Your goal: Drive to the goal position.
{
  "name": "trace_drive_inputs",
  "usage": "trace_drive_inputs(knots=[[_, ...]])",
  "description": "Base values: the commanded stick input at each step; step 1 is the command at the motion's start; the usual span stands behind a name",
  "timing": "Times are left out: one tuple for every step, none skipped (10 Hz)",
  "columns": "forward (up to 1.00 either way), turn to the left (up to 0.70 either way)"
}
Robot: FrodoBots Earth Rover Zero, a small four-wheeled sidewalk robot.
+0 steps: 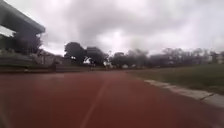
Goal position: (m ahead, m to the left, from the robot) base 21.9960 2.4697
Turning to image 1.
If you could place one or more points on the green grass field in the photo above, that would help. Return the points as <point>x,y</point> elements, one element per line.
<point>186,75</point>

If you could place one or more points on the row of trees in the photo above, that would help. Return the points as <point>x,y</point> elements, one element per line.
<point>133,56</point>

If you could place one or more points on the pale concrete kerb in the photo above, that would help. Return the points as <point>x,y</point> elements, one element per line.
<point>190,93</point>

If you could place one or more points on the red running track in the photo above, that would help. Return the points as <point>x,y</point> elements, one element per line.
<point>86,100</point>

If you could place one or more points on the grandstand with dark roof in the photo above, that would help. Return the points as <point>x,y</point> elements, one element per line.
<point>20,40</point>

